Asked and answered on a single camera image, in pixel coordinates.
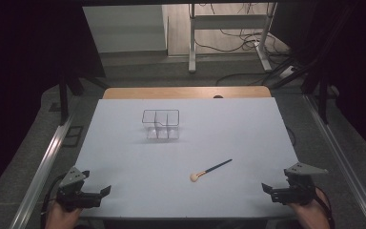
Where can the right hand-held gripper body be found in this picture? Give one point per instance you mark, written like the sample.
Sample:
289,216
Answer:
295,192

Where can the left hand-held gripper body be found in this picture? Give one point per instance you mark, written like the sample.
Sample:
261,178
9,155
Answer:
74,195

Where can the clear plastic organizer box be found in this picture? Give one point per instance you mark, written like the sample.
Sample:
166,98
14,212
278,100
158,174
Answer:
166,133

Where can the person's left hand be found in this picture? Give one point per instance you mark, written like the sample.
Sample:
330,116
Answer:
62,219

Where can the person's right hand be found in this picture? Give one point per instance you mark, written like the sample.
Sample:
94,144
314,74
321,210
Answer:
313,214

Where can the white table cover sheet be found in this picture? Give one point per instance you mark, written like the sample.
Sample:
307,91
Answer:
235,127

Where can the black stand leg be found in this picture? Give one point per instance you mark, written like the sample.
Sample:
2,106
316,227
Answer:
323,101
63,101

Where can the white power strip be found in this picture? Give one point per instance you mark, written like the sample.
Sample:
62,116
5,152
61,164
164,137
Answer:
287,72

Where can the wooden table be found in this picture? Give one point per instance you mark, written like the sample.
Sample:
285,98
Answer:
171,93

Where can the black curtain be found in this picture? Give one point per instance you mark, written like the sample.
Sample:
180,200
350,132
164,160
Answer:
355,63
28,63

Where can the white cabinet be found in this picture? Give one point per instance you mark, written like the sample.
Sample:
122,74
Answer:
124,28

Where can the aluminium rail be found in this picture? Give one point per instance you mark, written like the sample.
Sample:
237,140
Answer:
340,159
41,178

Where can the white metal desk frame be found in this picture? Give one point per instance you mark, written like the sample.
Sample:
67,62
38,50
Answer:
192,47

